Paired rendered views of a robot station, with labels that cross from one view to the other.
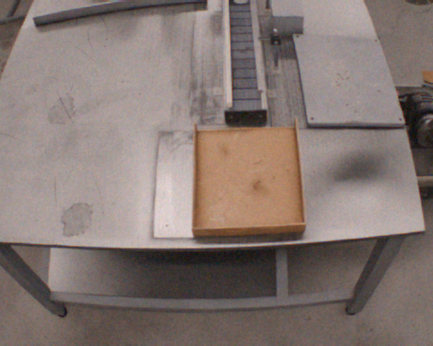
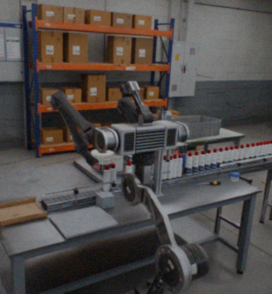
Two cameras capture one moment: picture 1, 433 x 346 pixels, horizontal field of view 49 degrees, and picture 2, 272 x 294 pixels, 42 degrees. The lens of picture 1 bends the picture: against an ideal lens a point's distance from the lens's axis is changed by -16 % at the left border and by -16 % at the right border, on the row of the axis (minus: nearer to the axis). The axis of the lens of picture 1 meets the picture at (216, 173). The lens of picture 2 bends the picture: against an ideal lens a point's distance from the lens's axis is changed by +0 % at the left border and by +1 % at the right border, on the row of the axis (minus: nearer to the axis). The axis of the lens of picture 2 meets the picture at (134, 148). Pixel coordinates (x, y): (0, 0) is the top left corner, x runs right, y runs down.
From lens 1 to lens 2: 2.23 m
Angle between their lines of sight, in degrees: 56
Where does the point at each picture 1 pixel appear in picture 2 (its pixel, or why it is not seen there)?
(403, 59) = not seen: outside the picture
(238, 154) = (28, 209)
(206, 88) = not seen: hidden behind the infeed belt
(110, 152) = (19, 192)
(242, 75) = (61, 198)
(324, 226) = (3, 229)
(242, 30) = (86, 193)
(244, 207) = (6, 214)
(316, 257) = not seen: outside the picture
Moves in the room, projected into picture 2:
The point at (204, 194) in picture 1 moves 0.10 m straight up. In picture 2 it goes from (8, 208) to (8, 194)
